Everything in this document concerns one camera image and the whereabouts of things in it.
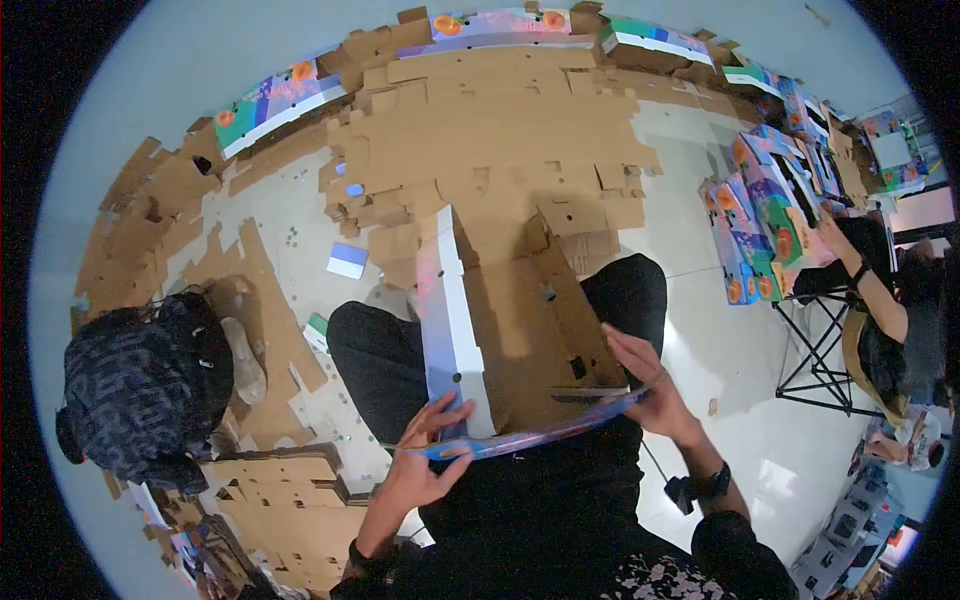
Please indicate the printed flat carton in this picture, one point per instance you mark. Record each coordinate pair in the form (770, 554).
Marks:
(277, 105)
(750, 76)
(495, 30)
(652, 41)

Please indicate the small blue card piece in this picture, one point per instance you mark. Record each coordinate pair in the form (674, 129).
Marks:
(354, 190)

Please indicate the person's right thumb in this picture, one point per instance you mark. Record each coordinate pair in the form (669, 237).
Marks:
(637, 409)

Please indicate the stack of brown die-cut cardboard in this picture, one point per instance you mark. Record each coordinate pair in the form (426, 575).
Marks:
(285, 517)

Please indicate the person's left hand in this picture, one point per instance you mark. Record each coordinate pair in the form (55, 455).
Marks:
(416, 469)

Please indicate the person's body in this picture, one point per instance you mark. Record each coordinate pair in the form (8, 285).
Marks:
(540, 525)

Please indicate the green and white card piece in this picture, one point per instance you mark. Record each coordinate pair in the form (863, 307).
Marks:
(318, 330)

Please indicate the person's right fingers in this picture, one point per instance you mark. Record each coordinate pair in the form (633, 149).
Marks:
(630, 351)

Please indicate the pile of flat cardboard sheets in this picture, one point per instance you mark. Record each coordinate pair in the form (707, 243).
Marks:
(487, 135)

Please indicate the blue and white card piece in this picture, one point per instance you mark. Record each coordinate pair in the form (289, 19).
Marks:
(347, 260)

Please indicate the brown die-cut cardboard sheet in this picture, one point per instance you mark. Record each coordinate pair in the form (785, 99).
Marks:
(270, 330)

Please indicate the printed carton with white label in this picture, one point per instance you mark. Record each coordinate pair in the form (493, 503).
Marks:
(892, 150)

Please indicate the printed folded carton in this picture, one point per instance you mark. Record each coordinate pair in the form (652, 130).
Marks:
(806, 112)

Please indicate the stack of printed cartons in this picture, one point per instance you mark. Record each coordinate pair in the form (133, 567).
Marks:
(765, 202)

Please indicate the person's left fingers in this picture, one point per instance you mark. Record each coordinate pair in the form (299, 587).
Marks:
(427, 418)

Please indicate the person's left thumb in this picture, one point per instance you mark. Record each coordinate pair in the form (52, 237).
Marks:
(459, 469)

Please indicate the black folding stool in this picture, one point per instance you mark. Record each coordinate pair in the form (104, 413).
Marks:
(817, 349)

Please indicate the shelf with black goods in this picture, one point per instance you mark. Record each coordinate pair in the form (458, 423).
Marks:
(847, 525)

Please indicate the person's left index finger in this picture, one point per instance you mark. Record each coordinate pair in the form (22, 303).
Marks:
(454, 418)

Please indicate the half-folded printed cardboard box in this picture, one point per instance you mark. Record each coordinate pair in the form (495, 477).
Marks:
(525, 337)

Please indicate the spread of brown cardboard sheets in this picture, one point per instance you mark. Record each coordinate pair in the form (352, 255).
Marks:
(142, 217)

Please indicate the black wrist band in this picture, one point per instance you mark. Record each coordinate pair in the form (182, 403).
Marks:
(358, 556)
(712, 480)

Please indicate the person's legs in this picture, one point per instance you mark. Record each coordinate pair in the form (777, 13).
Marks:
(375, 367)

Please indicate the person's right hand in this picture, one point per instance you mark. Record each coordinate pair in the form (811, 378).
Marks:
(660, 401)

